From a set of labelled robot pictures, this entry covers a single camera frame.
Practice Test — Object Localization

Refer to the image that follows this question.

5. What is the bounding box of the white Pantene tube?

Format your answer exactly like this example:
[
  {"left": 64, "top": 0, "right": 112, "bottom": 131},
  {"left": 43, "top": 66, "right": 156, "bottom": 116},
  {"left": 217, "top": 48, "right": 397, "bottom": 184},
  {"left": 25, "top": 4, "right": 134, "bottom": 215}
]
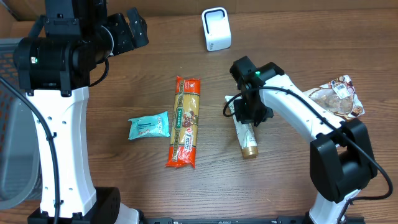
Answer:
[{"left": 232, "top": 114, "right": 259, "bottom": 159}]

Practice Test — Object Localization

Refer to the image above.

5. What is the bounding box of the red San Remo spaghetti pack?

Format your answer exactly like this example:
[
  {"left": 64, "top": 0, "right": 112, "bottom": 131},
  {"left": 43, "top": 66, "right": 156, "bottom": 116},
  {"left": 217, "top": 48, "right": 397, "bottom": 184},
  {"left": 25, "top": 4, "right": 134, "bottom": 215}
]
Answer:
[{"left": 166, "top": 77, "right": 201, "bottom": 168}]

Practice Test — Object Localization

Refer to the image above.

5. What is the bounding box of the brown white snack bag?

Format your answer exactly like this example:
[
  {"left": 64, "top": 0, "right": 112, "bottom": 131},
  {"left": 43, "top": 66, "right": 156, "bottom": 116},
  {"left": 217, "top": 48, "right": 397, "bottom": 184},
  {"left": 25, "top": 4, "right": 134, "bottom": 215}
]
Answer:
[{"left": 304, "top": 75, "right": 365, "bottom": 120}]

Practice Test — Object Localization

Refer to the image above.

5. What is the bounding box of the teal wipes packet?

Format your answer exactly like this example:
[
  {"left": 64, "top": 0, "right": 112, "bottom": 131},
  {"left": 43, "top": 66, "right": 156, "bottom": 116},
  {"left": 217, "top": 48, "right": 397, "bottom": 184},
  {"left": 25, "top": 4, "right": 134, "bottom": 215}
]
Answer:
[{"left": 128, "top": 111, "right": 170, "bottom": 140}]

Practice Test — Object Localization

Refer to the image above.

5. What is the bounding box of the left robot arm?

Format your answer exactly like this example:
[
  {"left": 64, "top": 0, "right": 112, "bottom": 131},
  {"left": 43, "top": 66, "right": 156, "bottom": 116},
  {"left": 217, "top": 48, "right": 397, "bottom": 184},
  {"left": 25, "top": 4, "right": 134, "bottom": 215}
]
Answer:
[{"left": 14, "top": 0, "right": 149, "bottom": 224}]

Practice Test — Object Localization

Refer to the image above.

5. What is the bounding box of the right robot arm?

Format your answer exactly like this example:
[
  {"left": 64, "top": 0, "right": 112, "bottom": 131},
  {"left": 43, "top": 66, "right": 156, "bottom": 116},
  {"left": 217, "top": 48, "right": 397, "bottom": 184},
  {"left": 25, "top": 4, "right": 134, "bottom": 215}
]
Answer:
[{"left": 229, "top": 57, "right": 378, "bottom": 223}]

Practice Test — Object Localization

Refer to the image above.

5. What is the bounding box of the white barcode scanner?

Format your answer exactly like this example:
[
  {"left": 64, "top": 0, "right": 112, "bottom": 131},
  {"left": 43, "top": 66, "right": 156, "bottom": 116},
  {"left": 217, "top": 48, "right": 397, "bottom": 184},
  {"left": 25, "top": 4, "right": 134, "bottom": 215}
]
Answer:
[{"left": 201, "top": 7, "right": 232, "bottom": 52}]

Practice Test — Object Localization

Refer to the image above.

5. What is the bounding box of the brown cardboard backdrop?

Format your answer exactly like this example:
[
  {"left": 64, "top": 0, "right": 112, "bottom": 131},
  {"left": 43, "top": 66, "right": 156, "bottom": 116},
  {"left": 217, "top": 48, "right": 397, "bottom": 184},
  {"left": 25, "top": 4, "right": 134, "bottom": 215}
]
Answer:
[{"left": 0, "top": 0, "right": 398, "bottom": 22}]

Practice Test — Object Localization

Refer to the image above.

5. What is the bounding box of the grey plastic mesh basket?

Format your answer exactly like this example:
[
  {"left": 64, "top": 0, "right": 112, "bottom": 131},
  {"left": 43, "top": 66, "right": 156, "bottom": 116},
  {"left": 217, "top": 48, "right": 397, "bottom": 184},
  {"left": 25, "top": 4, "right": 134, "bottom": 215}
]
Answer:
[{"left": 0, "top": 37, "right": 43, "bottom": 210}]

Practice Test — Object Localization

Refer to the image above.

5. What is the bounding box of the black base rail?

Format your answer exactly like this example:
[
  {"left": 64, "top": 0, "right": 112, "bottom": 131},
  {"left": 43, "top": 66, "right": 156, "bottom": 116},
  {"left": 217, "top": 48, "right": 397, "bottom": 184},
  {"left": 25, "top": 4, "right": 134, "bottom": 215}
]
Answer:
[{"left": 142, "top": 215, "right": 366, "bottom": 224}]

